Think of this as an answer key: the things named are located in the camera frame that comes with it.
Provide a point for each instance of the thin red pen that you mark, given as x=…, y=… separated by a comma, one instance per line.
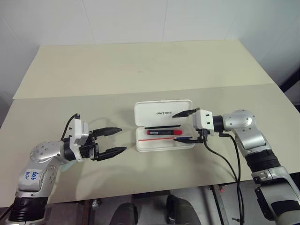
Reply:
x=154, y=139

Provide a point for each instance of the white plastic pencil case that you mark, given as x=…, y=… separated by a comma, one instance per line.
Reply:
x=161, y=107

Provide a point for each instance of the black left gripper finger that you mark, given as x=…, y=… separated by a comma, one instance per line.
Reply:
x=107, y=131
x=112, y=152

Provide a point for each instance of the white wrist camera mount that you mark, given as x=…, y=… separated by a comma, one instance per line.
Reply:
x=204, y=120
x=78, y=132

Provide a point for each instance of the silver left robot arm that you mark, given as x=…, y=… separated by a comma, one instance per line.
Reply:
x=44, y=152

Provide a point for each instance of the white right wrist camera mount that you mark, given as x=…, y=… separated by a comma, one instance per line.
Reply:
x=204, y=120

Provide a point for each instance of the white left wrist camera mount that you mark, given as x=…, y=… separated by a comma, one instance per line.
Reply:
x=78, y=132

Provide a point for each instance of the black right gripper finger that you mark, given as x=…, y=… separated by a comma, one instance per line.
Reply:
x=189, y=141
x=185, y=113

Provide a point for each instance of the black metal table frame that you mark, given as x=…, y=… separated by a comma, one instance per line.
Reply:
x=220, y=206

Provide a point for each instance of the red and black marker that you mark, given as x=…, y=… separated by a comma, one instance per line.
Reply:
x=164, y=132

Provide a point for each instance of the blue marker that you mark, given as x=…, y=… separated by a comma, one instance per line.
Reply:
x=185, y=137

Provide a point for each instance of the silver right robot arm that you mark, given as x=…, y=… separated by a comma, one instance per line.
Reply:
x=248, y=136

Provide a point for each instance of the black frame post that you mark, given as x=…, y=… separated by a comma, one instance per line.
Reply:
x=291, y=78

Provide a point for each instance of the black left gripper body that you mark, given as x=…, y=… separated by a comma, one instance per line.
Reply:
x=90, y=150

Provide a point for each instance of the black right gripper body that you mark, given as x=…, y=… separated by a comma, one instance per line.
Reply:
x=203, y=134

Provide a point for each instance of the dark rounded shape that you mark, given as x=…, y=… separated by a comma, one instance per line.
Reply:
x=181, y=209
x=125, y=214

